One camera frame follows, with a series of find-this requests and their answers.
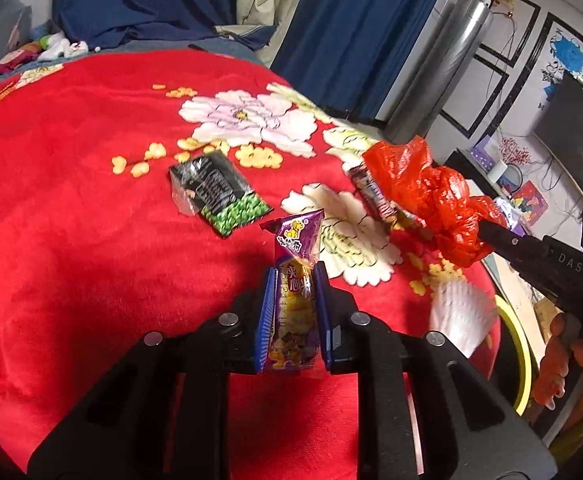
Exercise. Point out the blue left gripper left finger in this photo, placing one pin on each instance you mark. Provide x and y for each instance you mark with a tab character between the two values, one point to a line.
266	302

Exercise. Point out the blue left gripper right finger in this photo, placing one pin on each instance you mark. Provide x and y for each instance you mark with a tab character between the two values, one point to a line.
322	292

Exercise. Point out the purple yellow snack packet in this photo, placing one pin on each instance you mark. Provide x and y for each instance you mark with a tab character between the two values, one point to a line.
294	339

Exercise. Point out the striped candy wrapper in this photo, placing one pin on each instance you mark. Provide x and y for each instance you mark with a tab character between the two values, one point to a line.
391	214

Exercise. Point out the red plastic bag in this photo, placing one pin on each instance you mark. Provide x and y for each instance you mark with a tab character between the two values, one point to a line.
438	195

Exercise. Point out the black green pea packet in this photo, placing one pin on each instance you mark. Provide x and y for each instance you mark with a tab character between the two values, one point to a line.
211	187

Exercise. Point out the green sleeve right forearm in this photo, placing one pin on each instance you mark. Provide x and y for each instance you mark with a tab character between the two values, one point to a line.
567	443

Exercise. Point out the yellow rimmed trash bin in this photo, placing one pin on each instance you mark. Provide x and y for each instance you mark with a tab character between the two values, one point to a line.
513	369

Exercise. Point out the blue white tissue pack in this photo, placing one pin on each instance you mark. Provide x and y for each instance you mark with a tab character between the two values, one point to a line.
514	217

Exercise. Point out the colourful picture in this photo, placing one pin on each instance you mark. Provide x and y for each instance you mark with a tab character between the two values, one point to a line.
530	202

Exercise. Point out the round mirror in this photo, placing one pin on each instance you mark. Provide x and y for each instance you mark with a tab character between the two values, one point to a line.
511	180

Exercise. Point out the white vase red flowers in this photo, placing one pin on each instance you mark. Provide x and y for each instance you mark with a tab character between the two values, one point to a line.
512	152

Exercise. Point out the purple box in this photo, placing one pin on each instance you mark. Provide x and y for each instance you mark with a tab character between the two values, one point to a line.
486	152

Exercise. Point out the black tv cabinet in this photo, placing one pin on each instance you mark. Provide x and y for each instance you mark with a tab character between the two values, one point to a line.
462	162

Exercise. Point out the red floral blanket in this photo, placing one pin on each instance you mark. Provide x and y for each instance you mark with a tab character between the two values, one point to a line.
93	252

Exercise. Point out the blue sofa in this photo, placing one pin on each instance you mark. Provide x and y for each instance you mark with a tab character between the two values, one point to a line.
219	45

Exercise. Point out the blue curtain right panel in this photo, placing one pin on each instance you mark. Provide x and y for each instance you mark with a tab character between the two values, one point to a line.
345	55

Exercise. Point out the silver tower air conditioner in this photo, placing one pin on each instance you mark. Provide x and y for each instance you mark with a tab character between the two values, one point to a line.
442	69

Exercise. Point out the black wall television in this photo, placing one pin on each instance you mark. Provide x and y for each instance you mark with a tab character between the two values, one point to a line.
560	127

